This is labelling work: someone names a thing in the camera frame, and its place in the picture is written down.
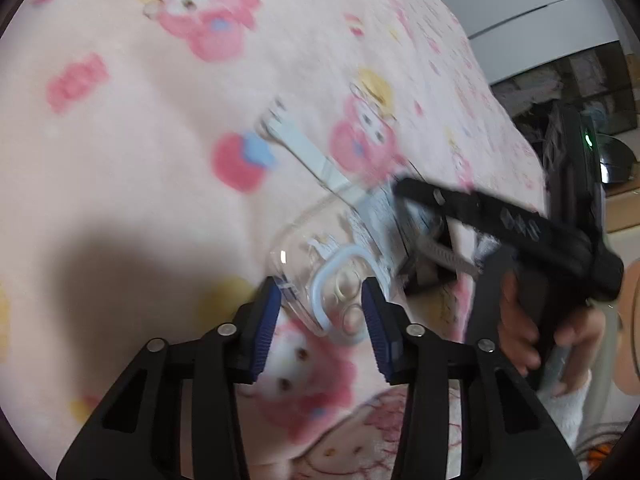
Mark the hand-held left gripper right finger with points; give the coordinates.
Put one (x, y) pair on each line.
(377, 330)

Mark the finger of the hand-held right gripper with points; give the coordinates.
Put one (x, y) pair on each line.
(450, 202)
(450, 257)

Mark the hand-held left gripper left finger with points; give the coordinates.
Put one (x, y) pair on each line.
(265, 325)

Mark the clear plastic earphone package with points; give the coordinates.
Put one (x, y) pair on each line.
(300, 260)

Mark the white printed packet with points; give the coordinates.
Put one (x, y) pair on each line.
(375, 220)

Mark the person's right hand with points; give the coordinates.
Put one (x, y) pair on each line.
(515, 330)

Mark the person's leg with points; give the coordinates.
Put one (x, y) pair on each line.
(630, 335)

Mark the round dark glass object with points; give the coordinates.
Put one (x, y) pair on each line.
(617, 157)

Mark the white watch band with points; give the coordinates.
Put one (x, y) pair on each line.
(310, 152)

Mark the dark glass cabinet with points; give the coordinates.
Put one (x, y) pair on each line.
(550, 80)

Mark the pink printed blanket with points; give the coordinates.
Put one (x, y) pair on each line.
(150, 185)

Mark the white wardrobe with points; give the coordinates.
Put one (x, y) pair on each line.
(525, 15)

